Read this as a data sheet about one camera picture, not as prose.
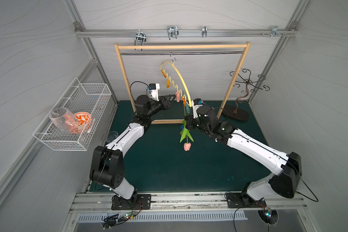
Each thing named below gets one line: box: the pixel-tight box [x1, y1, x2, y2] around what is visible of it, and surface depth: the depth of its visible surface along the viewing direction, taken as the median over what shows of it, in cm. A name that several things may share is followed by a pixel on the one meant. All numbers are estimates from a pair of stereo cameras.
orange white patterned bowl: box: [70, 112, 94, 134], surface depth 67 cm
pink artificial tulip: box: [179, 118, 194, 152], surface depth 76 cm
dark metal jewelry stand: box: [222, 68, 271, 121], surface depth 106 cm
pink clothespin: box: [175, 90, 181, 103], surface depth 79 cm
